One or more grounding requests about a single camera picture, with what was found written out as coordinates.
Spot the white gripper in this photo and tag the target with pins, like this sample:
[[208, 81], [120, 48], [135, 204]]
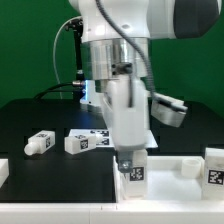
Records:
[[126, 114]]

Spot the white front barrier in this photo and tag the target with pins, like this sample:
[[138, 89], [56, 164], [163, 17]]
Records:
[[152, 212]]

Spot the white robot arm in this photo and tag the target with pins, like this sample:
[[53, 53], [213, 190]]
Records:
[[118, 33]]

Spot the white square tabletop tray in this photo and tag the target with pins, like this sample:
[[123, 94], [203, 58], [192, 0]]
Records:
[[169, 178]]

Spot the white marker sheet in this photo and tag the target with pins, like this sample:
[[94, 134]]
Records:
[[105, 139]]

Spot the white left barrier block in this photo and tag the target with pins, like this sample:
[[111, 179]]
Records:
[[4, 171]]

